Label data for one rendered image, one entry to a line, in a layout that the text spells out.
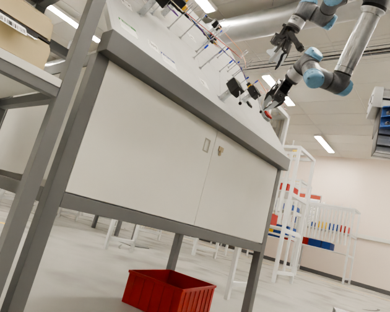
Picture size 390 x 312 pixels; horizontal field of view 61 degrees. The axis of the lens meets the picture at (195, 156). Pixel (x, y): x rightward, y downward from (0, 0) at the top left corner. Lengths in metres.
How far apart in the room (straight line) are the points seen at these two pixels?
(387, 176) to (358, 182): 0.70
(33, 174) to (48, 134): 0.10
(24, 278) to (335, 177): 9.58
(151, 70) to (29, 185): 0.49
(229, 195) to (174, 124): 0.45
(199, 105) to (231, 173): 0.38
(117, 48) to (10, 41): 0.27
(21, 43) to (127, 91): 0.32
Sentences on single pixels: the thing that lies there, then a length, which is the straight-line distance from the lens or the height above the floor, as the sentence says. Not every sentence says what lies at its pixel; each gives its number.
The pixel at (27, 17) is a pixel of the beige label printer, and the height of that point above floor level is 0.78.
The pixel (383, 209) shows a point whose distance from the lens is 9.73.
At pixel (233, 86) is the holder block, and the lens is 1.37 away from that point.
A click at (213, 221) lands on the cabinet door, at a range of 1.39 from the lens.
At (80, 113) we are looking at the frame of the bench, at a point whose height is 0.61.
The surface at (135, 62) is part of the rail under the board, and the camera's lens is 1.03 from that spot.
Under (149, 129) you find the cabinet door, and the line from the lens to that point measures 1.10.
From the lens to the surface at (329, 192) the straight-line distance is 10.09.
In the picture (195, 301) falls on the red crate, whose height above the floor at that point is 0.08.
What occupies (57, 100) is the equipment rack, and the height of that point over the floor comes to 0.61.
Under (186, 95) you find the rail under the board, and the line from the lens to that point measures 1.17.
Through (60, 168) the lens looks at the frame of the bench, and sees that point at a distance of 0.94.
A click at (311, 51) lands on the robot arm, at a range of 1.54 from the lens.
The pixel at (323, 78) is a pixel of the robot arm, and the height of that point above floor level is 1.09.
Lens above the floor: 0.40
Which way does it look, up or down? 12 degrees up
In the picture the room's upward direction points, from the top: 15 degrees clockwise
